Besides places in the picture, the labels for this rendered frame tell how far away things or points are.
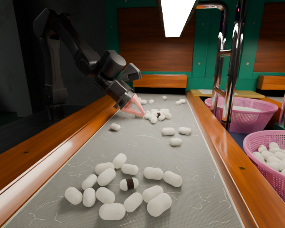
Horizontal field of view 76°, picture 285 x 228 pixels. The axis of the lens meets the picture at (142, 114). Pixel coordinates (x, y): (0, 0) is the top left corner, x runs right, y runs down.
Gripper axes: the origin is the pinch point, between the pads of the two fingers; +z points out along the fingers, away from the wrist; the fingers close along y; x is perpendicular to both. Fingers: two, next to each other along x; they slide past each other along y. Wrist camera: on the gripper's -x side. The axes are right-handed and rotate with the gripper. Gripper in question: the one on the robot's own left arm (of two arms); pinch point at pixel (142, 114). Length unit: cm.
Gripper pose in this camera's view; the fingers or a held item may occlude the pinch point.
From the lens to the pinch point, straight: 64.3
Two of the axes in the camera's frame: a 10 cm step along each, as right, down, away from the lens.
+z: 7.5, 6.5, 1.0
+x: -6.5, 7.0, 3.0
